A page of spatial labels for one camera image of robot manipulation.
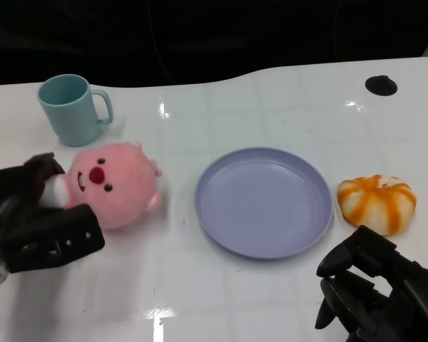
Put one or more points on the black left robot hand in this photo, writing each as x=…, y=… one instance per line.
x=50, y=235

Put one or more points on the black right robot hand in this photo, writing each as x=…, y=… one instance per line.
x=385, y=285

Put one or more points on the pink plush beaver doll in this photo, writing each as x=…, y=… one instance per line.
x=121, y=185

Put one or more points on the lavender plastic plate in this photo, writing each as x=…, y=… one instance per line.
x=262, y=203

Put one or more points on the orange white striped bun toy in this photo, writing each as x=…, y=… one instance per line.
x=376, y=204

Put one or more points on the teal plastic mug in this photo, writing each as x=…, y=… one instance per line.
x=75, y=119

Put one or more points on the black round table grommet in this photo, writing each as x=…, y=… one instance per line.
x=380, y=85

